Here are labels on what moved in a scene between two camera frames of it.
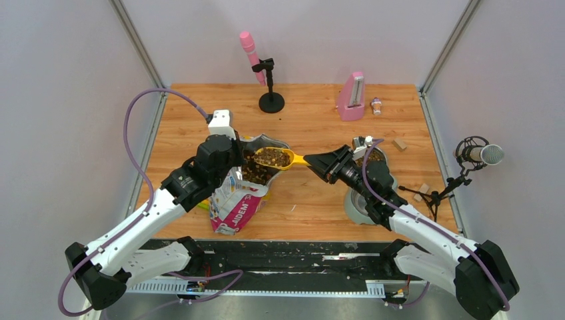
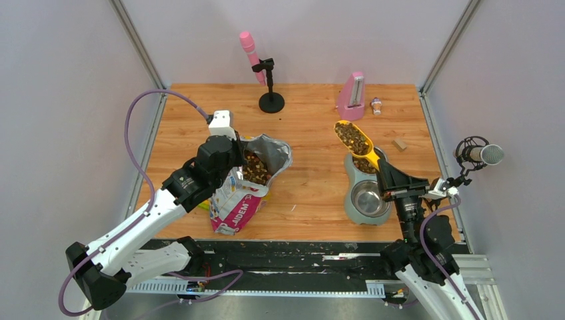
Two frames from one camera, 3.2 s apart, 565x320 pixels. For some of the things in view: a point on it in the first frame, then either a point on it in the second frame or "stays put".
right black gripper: x=338 y=159 to x=390 y=179
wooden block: x=400 y=145 stays put
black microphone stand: x=270 y=102 stays put
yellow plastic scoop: x=294 y=160 to x=357 y=142
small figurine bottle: x=376 y=105 stays put
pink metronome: x=351 y=99 stays put
